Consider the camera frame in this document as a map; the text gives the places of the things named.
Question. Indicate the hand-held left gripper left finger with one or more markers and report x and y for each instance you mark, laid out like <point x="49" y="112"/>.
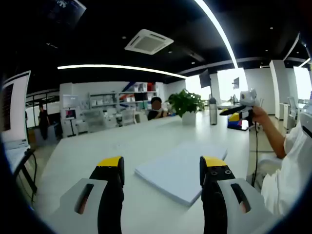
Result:
<point x="109" y="195"/>

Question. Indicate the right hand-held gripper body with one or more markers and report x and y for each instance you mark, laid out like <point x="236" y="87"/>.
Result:
<point x="249" y="97"/>

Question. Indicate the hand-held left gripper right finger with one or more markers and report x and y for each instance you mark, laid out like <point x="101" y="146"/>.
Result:
<point x="214" y="195"/>

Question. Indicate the white document stack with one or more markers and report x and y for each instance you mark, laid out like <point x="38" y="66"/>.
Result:
<point x="175" y="170"/>

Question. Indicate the person's right hand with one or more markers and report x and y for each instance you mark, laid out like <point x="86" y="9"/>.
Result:
<point x="260" y="115"/>

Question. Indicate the blue box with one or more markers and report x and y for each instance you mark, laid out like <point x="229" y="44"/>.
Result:
<point x="232" y="124"/>

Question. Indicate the grey water bottle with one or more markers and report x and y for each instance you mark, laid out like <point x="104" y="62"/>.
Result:
<point x="213" y="114"/>

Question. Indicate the black hanging television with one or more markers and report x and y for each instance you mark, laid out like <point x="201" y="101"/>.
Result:
<point x="205" y="79"/>

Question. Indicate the green potted plant white pot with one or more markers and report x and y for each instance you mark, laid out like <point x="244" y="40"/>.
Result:
<point x="185" y="102"/>

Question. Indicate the white grey chest device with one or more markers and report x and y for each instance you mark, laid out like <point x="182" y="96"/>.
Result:
<point x="306" y="119"/>

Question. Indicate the person in white shirt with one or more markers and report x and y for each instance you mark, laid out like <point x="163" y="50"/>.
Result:
<point x="287" y="175"/>

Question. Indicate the white mesh office chair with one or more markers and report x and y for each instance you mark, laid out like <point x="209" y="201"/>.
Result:
<point x="128" y="117"/>
<point x="93" y="120"/>

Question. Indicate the ceiling light strip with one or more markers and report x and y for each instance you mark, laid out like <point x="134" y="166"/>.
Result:
<point x="219" y="26"/>
<point x="97" y="65"/>

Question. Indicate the small red screen on stand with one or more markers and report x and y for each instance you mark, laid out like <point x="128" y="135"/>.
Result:
<point x="70" y="114"/>

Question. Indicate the black laptop stand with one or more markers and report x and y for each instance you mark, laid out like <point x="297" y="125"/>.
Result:
<point x="29" y="152"/>

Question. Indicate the storage shelf with boxes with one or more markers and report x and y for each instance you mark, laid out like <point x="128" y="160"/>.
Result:
<point x="107" y="102"/>

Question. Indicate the monitor on white cabinet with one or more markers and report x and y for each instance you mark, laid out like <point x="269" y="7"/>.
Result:
<point x="70" y="100"/>

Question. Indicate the white ceiling air conditioner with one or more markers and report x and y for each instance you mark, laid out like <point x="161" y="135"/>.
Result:
<point x="148" y="41"/>

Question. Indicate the large open laptop pink screen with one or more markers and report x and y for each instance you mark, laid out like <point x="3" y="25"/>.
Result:
<point x="19" y="102"/>

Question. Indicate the dark hanging ceiling screen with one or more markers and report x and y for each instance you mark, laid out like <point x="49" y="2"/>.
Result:
<point x="65" y="9"/>

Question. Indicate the small wall screen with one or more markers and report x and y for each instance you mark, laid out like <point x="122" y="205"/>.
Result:
<point x="236" y="81"/>

